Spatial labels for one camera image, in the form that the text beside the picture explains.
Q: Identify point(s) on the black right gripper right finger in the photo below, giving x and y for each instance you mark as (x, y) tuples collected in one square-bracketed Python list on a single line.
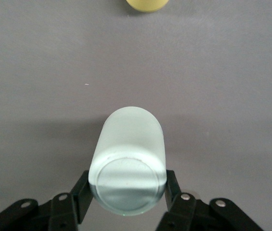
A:
[(184, 214)]

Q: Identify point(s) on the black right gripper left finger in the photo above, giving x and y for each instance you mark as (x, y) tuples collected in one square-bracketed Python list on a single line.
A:
[(61, 211)]

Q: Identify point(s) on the pale green plastic cup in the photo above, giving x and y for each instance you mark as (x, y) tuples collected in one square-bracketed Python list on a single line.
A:
[(128, 144)]

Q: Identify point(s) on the yellow plastic cup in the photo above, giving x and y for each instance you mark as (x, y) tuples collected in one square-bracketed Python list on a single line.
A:
[(148, 4)]

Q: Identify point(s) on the dark grey table mat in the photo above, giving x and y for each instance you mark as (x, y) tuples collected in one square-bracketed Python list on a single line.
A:
[(54, 72)]

